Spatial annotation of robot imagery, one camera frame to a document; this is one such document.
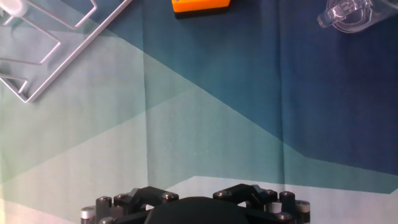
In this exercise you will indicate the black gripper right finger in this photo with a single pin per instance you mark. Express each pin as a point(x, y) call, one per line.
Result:
point(267, 202)

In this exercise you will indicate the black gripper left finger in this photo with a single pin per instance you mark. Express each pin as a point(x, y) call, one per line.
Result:
point(124, 205)

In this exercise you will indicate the clear glass mug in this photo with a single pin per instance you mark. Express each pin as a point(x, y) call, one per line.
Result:
point(351, 15)

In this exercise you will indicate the blue green white tablecloth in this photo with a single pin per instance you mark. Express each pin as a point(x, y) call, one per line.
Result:
point(217, 109)

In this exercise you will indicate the orange emergency stop button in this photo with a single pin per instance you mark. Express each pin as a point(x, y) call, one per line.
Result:
point(200, 6)

